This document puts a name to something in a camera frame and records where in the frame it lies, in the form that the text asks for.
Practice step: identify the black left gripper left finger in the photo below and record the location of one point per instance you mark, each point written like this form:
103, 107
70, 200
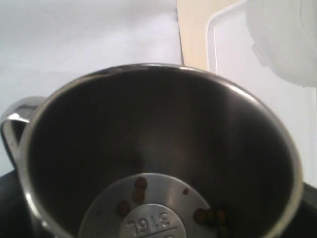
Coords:
14, 215

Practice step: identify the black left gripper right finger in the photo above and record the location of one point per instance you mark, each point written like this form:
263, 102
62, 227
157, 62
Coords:
306, 218

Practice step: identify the steel mug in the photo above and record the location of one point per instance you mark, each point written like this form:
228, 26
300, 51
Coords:
153, 151

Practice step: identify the translucent plastic container with label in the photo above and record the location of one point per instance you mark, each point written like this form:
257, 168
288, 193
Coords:
285, 31

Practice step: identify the white curtain backdrop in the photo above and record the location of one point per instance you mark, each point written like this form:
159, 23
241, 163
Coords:
46, 43

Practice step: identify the white plastic tray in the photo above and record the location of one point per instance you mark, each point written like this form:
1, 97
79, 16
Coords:
231, 54

